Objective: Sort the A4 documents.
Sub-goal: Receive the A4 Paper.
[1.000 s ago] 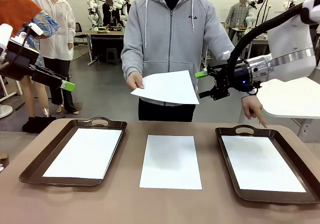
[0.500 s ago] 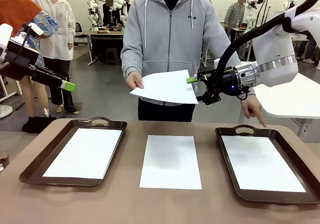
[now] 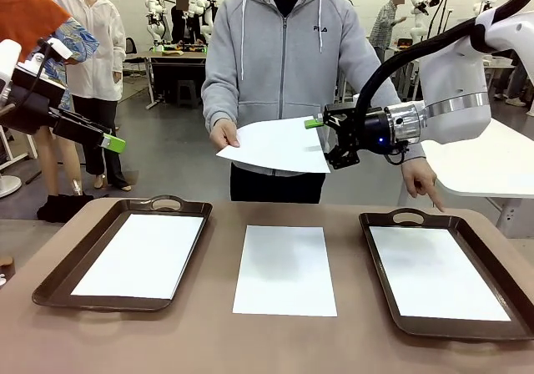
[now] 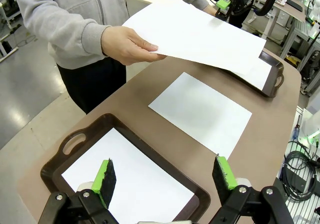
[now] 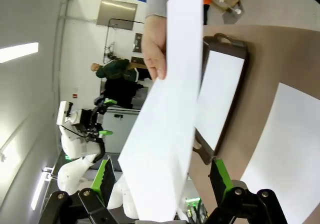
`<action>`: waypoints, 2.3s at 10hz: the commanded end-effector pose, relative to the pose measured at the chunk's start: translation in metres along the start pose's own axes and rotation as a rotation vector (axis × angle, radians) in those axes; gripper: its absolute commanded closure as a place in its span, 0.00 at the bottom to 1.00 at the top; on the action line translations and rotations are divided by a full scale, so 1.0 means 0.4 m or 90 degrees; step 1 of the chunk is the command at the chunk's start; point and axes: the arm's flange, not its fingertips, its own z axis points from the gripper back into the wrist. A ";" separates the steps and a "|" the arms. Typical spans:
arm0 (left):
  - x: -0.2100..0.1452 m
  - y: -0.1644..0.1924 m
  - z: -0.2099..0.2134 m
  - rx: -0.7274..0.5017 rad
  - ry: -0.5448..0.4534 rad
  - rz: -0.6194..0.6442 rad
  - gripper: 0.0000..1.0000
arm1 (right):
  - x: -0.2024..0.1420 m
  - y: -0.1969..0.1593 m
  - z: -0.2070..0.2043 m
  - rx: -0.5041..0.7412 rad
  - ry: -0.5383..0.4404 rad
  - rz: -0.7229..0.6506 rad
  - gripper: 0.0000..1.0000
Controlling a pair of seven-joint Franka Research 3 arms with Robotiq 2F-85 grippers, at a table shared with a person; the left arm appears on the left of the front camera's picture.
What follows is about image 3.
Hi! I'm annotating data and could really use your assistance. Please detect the person in orange shirt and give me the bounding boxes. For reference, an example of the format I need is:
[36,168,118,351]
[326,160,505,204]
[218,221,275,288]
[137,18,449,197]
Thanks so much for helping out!
[0,0,101,200]

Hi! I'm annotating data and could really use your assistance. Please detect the white A4 paper sheet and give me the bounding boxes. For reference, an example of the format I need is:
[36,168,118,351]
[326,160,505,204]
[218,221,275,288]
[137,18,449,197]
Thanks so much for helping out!
[215,117,333,174]
[232,225,339,318]
[368,225,512,322]
[69,213,205,301]

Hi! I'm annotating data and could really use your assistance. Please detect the person in grey hoodie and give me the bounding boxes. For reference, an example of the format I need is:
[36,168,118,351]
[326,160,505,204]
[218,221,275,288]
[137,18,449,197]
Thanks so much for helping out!
[201,0,427,204]

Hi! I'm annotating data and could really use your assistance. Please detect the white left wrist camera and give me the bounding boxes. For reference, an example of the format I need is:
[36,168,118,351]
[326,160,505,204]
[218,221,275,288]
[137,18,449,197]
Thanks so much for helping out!
[35,37,79,64]

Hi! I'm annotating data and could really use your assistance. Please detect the large brown table mat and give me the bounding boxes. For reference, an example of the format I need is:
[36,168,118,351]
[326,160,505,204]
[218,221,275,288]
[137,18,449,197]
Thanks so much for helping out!
[0,197,534,374]

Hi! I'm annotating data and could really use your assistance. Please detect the person's left hand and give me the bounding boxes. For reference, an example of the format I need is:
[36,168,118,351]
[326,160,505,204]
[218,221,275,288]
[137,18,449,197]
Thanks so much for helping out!
[400,159,446,213]

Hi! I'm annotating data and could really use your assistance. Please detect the black right arm hose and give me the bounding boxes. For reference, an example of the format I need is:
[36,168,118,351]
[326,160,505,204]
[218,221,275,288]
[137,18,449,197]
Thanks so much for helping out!
[356,0,534,114]

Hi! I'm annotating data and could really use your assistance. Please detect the black stool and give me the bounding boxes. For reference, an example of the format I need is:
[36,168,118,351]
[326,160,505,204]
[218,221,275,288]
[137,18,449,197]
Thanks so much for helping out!
[177,79,200,108]

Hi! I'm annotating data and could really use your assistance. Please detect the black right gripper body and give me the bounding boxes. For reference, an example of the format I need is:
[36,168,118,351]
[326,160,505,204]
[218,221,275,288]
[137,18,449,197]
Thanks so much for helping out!
[352,107,391,154]

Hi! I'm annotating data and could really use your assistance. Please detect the person's right hand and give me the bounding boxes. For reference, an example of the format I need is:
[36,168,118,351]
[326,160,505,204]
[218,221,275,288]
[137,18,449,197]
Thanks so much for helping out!
[209,119,242,149]

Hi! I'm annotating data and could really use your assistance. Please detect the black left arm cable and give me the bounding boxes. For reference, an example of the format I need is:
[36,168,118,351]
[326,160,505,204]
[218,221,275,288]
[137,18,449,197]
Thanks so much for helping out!
[20,38,56,112]

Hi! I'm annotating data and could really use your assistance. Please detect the person in white coat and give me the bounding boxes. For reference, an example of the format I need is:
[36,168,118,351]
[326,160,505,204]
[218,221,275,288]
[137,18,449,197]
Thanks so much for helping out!
[53,0,134,192]

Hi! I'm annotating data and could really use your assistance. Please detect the grey background desk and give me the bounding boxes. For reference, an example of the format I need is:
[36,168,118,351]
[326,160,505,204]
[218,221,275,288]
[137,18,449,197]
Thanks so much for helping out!
[124,48,209,110]

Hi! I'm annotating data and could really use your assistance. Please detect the right forearm grey sleeve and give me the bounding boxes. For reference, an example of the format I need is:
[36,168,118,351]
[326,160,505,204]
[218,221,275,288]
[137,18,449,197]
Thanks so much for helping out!
[201,68,239,127]

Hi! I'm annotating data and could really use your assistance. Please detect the white round stand base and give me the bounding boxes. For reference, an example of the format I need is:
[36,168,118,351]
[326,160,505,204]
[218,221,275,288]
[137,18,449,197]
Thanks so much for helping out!
[0,172,23,200]

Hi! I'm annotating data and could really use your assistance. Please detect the brown plastic serving tray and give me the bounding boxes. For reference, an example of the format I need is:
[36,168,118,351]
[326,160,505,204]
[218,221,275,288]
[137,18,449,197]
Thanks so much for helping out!
[32,194,214,313]
[358,207,534,342]

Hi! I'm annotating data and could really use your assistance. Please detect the background person plaid shirt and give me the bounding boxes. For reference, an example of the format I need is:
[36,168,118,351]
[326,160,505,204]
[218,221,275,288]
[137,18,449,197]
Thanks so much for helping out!
[369,0,408,64]

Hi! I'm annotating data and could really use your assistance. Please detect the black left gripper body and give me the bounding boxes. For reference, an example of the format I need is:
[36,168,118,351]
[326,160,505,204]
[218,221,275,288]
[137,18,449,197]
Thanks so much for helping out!
[0,67,68,137]

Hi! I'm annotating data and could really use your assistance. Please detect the background person black clothes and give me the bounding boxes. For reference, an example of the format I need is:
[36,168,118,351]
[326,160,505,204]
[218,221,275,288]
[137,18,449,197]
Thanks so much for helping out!
[169,0,198,45]

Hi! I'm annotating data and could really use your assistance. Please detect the white table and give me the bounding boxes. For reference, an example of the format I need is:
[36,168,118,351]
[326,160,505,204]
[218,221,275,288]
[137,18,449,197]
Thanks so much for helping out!
[419,114,534,240]

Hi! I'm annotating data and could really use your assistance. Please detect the black bag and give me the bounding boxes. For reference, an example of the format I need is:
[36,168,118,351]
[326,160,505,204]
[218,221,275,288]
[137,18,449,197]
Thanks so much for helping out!
[36,193,95,225]

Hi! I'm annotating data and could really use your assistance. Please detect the black office chair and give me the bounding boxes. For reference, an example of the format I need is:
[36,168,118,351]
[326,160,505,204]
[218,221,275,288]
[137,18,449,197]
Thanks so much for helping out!
[124,36,139,77]

